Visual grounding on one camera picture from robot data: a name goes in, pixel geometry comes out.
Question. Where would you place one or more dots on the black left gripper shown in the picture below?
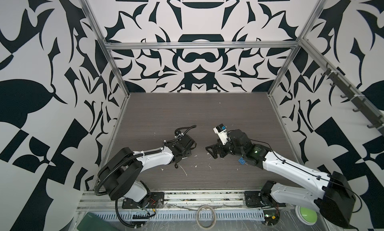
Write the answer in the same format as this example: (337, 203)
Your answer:
(189, 154)

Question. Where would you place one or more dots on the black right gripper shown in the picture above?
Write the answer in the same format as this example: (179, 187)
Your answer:
(215, 147)

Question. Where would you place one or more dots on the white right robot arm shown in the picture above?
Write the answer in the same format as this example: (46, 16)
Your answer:
(327, 194)

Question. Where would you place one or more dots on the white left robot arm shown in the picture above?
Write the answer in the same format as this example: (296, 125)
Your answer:
(118, 178)

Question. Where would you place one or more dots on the blue binder clip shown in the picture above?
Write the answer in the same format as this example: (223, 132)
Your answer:
(242, 161)

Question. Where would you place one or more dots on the clear tape roll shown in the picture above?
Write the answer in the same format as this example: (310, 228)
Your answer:
(205, 213)

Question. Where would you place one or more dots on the small green circuit board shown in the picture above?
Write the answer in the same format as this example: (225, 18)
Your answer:
(271, 217)

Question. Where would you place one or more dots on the green push button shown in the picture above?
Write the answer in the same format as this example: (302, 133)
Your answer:
(306, 216)

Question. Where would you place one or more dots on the green board front left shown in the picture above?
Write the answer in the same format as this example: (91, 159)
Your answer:
(91, 222)

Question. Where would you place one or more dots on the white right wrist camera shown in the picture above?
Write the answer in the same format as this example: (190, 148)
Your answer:
(221, 131)

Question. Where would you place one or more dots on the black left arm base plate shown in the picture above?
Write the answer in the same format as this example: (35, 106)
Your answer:
(151, 201)

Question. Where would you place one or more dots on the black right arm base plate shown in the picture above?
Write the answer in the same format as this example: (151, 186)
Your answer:
(259, 199)

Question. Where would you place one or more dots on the white slotted cable duct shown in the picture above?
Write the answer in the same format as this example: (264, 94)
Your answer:
(182, 215)

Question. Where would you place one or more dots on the aluminium enclosure frame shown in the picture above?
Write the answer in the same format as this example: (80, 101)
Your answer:
(252, 65)

